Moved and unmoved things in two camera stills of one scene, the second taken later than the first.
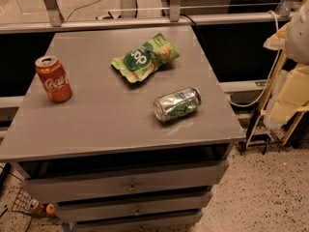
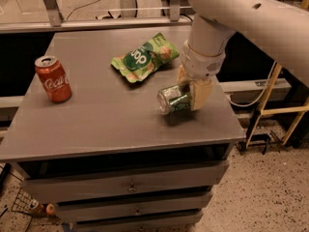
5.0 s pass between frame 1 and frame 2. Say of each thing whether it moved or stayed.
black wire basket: stayed
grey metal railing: stayed
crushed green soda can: moved
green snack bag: stayed
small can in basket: stayed
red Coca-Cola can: stayed
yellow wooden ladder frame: stayed
